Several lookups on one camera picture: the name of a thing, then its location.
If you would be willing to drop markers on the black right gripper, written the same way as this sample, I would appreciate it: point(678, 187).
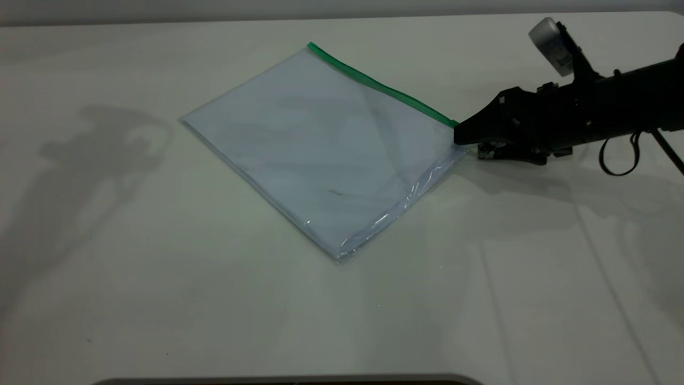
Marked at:
point(561, 117)

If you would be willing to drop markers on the clear plastic green-zip bag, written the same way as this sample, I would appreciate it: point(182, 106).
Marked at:
point(320, 149)

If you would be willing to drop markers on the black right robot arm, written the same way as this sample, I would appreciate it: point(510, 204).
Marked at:
point(646, 96)

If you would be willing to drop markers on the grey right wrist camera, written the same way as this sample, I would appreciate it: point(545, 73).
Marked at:
point(548, 43)

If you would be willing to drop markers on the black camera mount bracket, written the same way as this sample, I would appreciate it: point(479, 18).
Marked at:
point(580, 59)

